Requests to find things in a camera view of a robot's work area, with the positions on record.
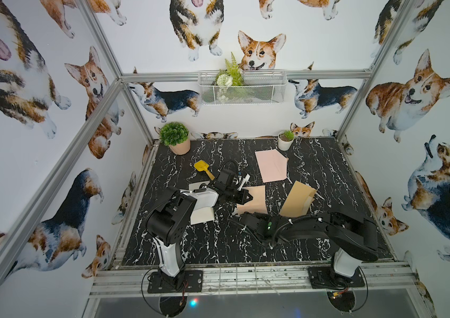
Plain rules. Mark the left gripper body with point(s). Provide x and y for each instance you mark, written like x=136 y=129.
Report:
x=233 y=190

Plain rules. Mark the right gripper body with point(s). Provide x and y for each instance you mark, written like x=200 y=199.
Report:
x=259 y=217

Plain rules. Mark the pink lined letter paper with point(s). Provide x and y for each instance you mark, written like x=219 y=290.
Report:
x=257 y=204

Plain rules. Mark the brown kraft envelope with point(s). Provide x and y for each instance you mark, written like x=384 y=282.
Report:
x=292 y=206

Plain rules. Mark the pink envelope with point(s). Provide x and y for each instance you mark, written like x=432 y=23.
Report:
x=272 y=165

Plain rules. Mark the cream letter paper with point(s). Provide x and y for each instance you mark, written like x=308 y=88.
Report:
x=307 y=205

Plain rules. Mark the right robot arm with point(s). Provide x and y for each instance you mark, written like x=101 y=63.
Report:
x=354 y=234

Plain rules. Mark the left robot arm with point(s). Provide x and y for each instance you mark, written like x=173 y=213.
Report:
x=170 y=216

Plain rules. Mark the white envelope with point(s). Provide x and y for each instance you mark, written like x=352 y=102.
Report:
x=202 y=215

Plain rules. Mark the yellow toy shovel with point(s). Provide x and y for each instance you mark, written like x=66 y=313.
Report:
x=202 y=166

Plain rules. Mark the green plant in terracotta pot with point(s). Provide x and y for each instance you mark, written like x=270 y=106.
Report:
x=175 y=136

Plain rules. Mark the small plant in white pot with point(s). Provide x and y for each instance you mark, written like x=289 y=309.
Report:
x=285 y=140

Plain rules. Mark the fern and white flower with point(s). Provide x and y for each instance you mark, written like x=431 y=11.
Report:
x=229 y=77

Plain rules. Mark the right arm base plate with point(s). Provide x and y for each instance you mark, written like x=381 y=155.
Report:
x=324 y=277

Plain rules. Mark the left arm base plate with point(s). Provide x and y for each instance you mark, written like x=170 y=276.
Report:
x=187 y=280

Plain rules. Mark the white wire wall basket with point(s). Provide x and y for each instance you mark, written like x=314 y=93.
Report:
x=256 y=87

